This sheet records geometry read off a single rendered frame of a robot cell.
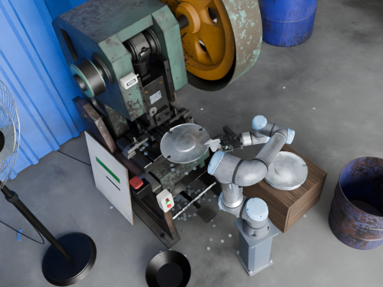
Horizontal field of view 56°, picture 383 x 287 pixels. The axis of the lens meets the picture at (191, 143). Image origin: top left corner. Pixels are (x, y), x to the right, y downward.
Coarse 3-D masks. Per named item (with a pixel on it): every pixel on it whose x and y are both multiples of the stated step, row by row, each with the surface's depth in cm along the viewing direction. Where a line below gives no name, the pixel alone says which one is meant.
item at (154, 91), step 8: (152, 72) 191; (144, 80) 187; (152, 80) 186; (160, 80) 189; (144, 88) 185; (152, 88) 188; (160, 88) 193; (152, 96) 192; (160, 96) 196; (152, 104) 195; (160, 104) 200; (168, 104) 204; (152, 112) 196; (160, 112) 199; (168, 112) 202; (144, 120) 207; (152, 120) 202; (160, 120) 200
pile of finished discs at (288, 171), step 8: (280, 152) 246; (288, 152) 245; (280, 160) 242; (288, 160) 241; (296, 160) 240; (272, 168) 239; (280, 168) 237; (288, 168) 236; (296, 168) 236; (304, 168) 236; (272, 176) 235; (280, 176) 234; (288, 176) 233; (296, 176) 233; (304, 176) 232; (272, 184) 231; (280, 184) 230; (288, 184) 229; (296, 184) 228
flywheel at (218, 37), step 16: (160, 0) 203; (176, 0) 191; (192, 0) 181; (208, 0) 171; (176, 16) 194; (192, 16) 184; (208, 16) 183; (224, 16) 164; (192, 32) 192; (208, 32) 187; (224, 32) 177; (192, 48) 208; (208, 48) 195; (224, 48) 184; (192, 64) 213; (208, 64) 205; (224, 64) 186
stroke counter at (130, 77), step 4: (124, 76) 165; (128, 76) 164; (132, 76) 164; (136, 76) 167; (120, 80) 163; (124, 80) 163; (128, 80) 163; (132, 80) 164; (136, 80) 166; (124, 84) 163; (132, 84) 166
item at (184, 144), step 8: (176, 128) 215; (184, 128) 214; (192, 128) 212; (200, 128) 212; (168, 136) 212; (176, 136) 211; (184, 136) 209; (192, 136) 208; (200, 136) 207; (208, 136) 206; (160, 144) 208; (168, 144) 208; (176, 144) 206; (184, 144) 205; (192, 144) 204; (200, 144) 204; (208, 144) 203; (168, 152) 204; (176, 152) 203; (184, 152) 202; (192, 152) 201; (200, 152) 200; (176, 160) 199; (184, 160) 198; (192, 160) 197
